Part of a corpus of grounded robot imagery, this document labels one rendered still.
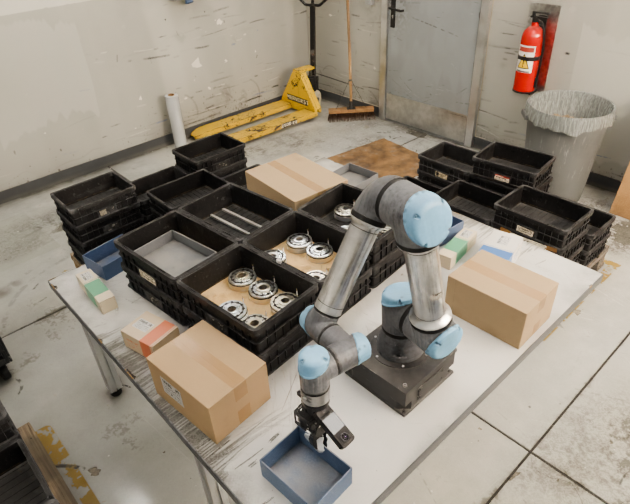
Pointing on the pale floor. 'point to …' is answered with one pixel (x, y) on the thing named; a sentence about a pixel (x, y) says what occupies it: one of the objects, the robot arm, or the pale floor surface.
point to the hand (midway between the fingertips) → (324, 449)
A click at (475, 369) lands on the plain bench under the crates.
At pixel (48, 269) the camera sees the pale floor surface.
